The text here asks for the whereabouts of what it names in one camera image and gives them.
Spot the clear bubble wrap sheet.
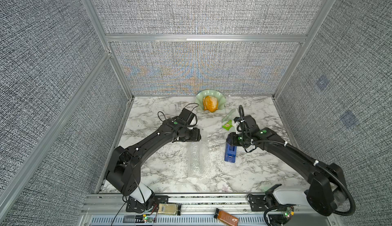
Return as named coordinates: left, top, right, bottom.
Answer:
left=185, top=141, right=215, bottom=179

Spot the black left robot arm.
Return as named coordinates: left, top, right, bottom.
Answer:
left=105, top=119, right=201, bottom=213

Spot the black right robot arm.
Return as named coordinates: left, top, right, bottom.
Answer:
left=227, top=115, right=356, bottom=216

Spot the green snack packet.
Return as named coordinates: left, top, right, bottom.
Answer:
left=222, top=120, right=233, bottom=131

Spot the blue tape dispenser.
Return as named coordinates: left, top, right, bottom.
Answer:
left=224, top=142, right=237, bottom=163

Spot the clear plastic wrapper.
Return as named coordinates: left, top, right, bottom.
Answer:
left=221, top=109, right=237, bottom=123

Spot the orange bread roll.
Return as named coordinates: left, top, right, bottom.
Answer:
left=203, top=96, right=218, bottom=113

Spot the green scalloped plate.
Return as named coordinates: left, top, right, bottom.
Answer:
left=195, top=90, right=226, bottom=111

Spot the beige electronics box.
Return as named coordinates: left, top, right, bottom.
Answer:
left=158, top=204, right=182, bottom=216

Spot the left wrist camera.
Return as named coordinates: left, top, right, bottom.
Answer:
left=177, top=108, right=198, bottom=128

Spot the aluminium front rail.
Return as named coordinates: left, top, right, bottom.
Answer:
left=78, top=193, right=342, bottom=226

